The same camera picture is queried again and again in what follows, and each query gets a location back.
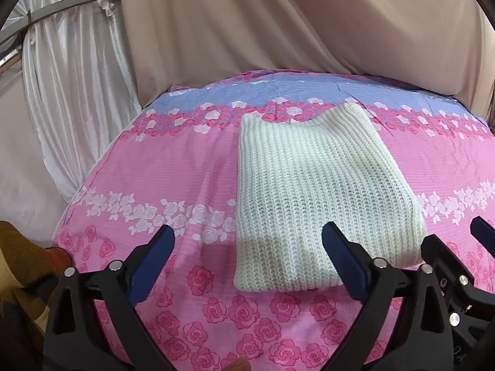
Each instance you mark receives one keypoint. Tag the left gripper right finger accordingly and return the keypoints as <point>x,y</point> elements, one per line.
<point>421,338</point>

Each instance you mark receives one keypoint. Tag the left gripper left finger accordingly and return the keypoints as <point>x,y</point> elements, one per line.
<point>74,338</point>

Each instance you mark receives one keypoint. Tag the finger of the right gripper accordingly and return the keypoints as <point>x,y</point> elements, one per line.
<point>470,310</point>
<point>483,232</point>

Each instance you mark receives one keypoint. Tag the white red black knit sweater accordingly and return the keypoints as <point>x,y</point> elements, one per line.
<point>295,177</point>

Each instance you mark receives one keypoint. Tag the person's left hand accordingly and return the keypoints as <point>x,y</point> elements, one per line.
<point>239,364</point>

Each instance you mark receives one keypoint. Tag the brown yellow striped cloth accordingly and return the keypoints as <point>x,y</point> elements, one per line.
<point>29,275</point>

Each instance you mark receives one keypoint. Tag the pink floral bed sheet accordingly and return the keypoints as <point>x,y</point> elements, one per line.
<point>176,164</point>

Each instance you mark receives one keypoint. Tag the white satin curtain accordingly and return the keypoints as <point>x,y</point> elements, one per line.
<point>67,90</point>

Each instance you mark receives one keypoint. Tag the beige draped cloth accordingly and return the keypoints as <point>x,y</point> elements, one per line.
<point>446,46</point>

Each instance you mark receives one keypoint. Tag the grey metal rail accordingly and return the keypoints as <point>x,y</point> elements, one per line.
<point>18,24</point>

